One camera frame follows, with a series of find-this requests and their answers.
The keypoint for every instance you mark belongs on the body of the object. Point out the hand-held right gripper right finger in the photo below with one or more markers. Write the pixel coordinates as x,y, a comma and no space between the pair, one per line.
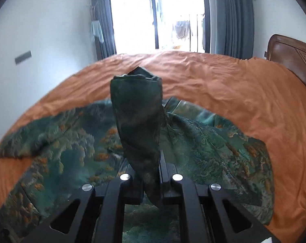
168,179

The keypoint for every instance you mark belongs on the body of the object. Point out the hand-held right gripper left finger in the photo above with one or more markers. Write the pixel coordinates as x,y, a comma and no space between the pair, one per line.
115,197

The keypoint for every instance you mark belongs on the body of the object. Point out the green landscape printed garment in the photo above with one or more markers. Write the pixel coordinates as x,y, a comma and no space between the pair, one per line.
135,111

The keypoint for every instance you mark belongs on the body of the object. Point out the orange bed sheet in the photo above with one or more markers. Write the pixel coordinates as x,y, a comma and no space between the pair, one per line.
218,81

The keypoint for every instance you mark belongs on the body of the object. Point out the hanging laundry on balcony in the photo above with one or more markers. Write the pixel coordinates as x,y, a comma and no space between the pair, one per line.
182,29

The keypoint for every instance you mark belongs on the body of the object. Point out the light green hanging towel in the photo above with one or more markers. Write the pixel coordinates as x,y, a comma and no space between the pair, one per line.
97,31

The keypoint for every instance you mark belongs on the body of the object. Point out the glass sliding balcony door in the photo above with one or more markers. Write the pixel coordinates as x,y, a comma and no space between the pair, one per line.
135,15

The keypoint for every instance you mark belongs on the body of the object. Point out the grey curtain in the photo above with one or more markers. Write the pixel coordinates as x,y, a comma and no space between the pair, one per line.
102,12
235,17

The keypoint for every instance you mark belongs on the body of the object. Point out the carved wooden headboard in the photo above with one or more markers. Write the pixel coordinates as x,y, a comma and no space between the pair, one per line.
292,53

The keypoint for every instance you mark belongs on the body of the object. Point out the grey wall plate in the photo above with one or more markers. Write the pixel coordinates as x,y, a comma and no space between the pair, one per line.
23,57

